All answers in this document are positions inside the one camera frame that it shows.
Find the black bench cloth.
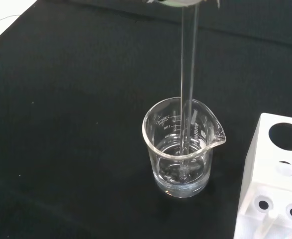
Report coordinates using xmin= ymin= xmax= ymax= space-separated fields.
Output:
xmin=0 ymin=0 xmax=292 ymax=239

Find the white test tube rack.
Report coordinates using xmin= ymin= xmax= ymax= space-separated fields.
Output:
xmin=233 ymin=113 xmax=292 ymax=239

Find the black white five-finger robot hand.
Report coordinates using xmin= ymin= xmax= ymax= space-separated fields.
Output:
xmin=142 ymin=0 xmax=222 ymax=9

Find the clear glass beaker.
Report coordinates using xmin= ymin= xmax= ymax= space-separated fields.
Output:
xmin=142 ymin=97 xmax=227 ymax=199

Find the thin white cable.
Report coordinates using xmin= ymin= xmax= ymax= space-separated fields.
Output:
xmin=0 ymin=14 xmax=21 ymax=23

